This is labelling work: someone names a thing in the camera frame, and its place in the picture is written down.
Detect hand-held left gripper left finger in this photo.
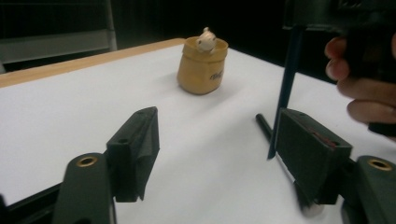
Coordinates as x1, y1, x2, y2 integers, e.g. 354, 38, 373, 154
106, 105, 161, 203

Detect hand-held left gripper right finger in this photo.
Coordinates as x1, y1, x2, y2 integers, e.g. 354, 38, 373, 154
274, 107, 354, 206

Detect tan pen holder with figurine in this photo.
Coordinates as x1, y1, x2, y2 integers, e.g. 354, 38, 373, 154
177, 26, 230, 96

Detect white metal desk frame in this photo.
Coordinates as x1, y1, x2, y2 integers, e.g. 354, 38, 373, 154
0, 0, 119, 74

